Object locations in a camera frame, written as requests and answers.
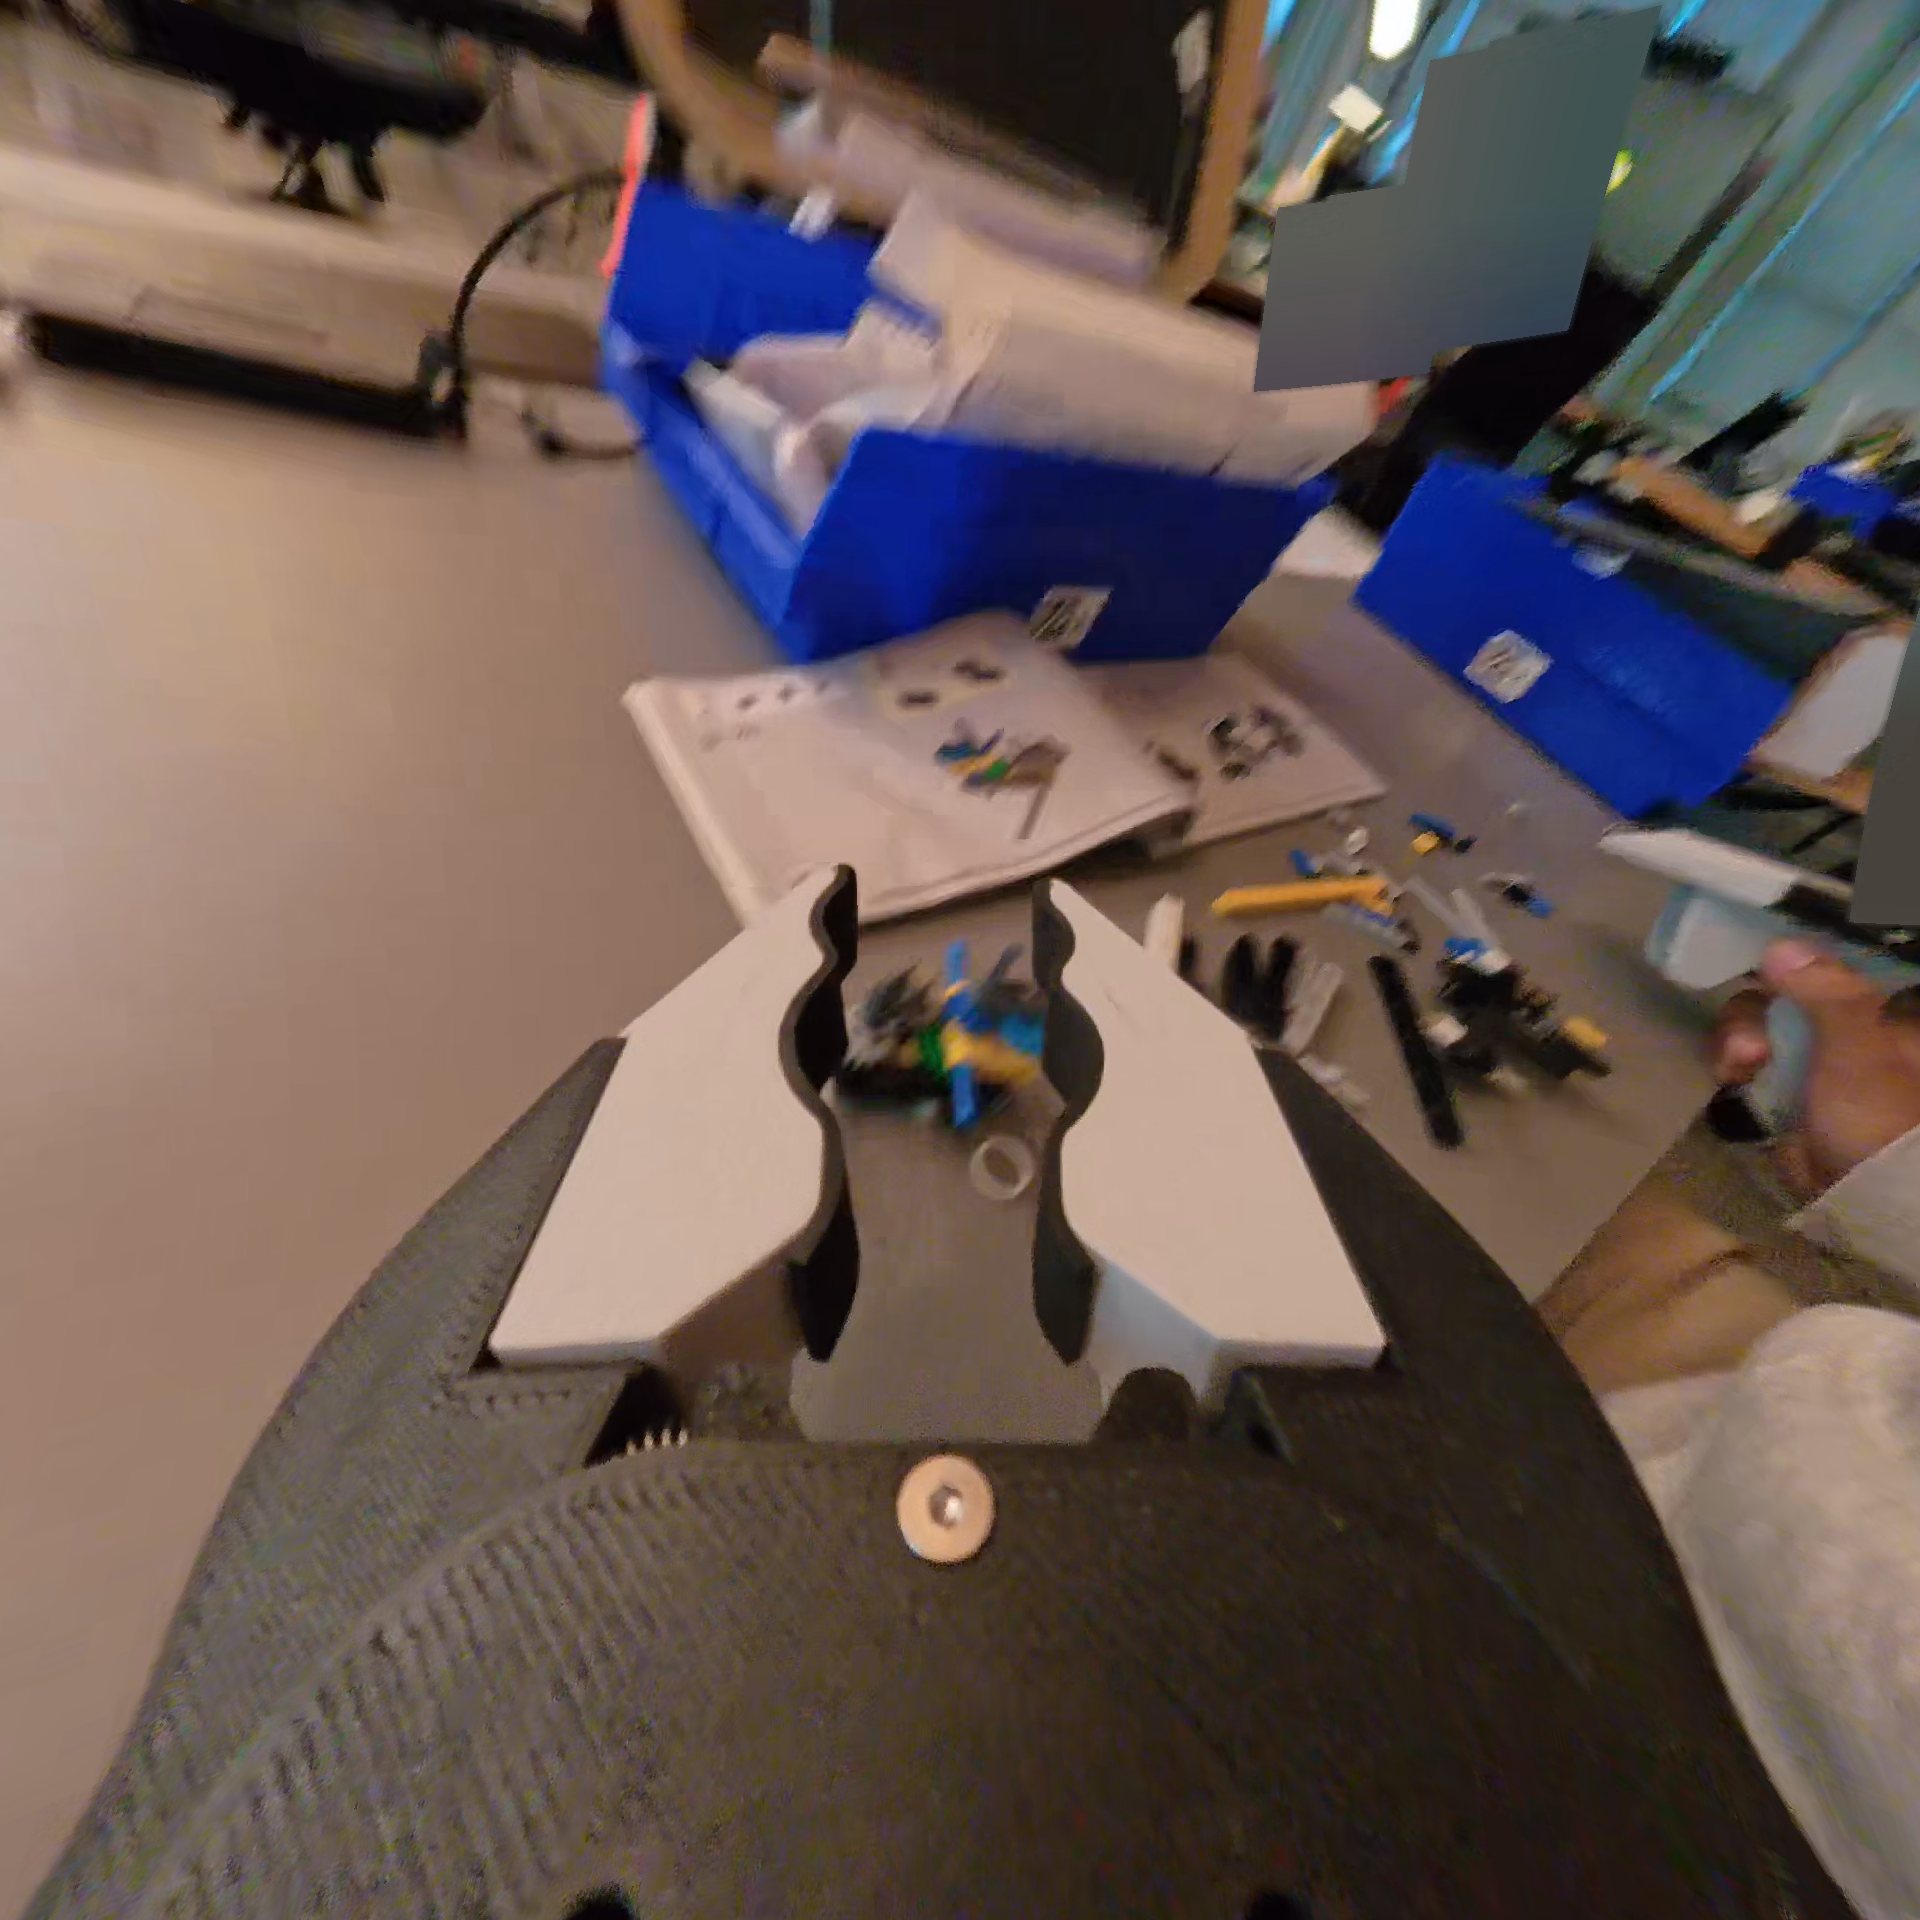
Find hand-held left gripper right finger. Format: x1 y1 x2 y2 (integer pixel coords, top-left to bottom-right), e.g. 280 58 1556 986
1028 874 1387 1422

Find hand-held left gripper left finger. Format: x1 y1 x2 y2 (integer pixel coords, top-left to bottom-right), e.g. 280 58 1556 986
490 865 865 1374

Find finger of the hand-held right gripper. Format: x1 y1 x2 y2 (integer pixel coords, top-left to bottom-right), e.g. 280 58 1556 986
1594 826 1869 916

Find colourful lego assembly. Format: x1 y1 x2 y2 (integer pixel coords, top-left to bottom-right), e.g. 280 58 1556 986
837 942 1052 1129

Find person's right forearm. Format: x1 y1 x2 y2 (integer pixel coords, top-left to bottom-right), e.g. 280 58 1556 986
1790 1122 1920 1291

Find scattered loose lego pieces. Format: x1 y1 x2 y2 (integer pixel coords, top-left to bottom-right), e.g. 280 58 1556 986
966 810 1614 1203

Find open lego instruction booklet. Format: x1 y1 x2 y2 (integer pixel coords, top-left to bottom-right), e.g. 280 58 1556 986
621 607 1389 929

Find person's right hand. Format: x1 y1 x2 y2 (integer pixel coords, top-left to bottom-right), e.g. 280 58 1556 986
1715 942 1920 1201

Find blue plastic storage bin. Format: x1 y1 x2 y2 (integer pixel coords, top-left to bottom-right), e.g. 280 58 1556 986
1354 457 1802 818
600 181 1338 665

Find white paper sheet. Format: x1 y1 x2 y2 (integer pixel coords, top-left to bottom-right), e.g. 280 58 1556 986
1275 509 1382 585

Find person's grey fleece jacket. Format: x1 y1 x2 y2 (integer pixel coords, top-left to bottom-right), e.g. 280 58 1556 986
1594 1303 1920 1920

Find pile of white paper bags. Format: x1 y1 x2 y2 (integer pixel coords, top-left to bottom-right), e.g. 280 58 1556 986
705 195 1374 497

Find black power brick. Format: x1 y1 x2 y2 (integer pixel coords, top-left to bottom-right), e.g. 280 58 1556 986
27 307 466 444

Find black board book stand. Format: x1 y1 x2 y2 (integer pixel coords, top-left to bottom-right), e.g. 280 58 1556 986
614 0 1269 301

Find black office chair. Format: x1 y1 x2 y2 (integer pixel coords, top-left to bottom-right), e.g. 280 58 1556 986
134 0 490 213

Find black cable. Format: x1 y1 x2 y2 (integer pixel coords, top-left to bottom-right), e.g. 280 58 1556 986
442 165 646 460

